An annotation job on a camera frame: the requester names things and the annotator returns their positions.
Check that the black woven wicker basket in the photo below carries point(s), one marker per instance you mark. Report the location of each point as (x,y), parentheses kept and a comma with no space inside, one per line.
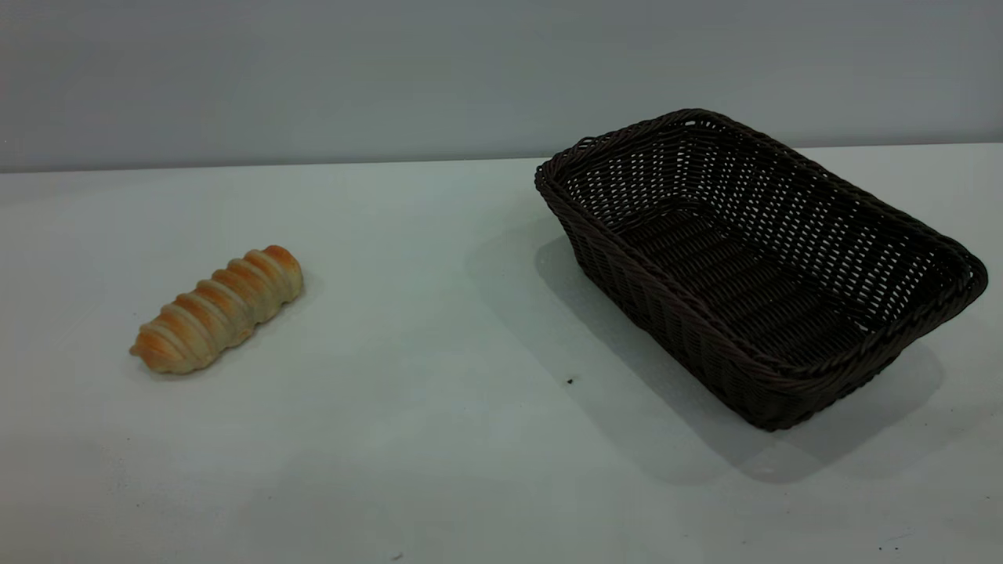
(752,282)

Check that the ridged golden bread roll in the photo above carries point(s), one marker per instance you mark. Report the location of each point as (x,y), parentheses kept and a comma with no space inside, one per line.
(219,309)

